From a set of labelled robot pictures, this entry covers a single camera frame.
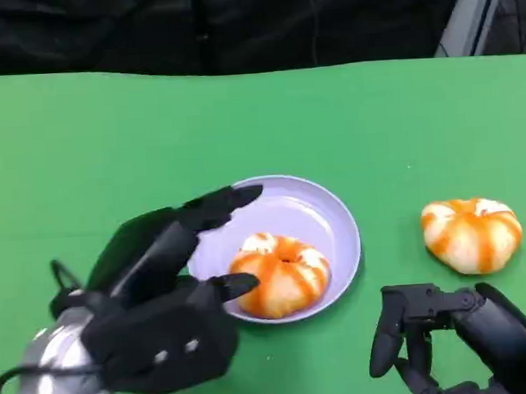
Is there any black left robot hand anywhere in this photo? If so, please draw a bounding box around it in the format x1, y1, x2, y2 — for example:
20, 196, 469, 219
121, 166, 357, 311
43, 183, 275, 394

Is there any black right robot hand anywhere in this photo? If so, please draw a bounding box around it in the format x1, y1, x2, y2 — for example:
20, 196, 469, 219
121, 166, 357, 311
364, 277, 526, 394

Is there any orange white toy bread roll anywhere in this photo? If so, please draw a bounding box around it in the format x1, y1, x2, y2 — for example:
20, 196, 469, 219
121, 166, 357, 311
227, 228, 334, 321
419, 193, 526, 279

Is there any lilac plate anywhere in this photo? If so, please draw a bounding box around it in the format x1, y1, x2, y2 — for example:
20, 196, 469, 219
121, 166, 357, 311
182, 169, 367, 330

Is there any green table cloth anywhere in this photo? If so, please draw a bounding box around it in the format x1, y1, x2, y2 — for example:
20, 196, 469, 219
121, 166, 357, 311
0, 43, 526, 394

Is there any black backdrop curtain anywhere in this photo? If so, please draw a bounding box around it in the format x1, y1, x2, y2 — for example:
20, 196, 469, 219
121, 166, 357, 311
0, 0, 477, 90

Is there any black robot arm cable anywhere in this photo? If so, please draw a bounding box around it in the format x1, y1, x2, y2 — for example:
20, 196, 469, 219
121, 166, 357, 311
0, 359, 102, 394

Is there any grey metal frame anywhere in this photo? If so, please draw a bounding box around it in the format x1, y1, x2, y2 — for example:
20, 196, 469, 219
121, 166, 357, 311
430, 0, 526, 59

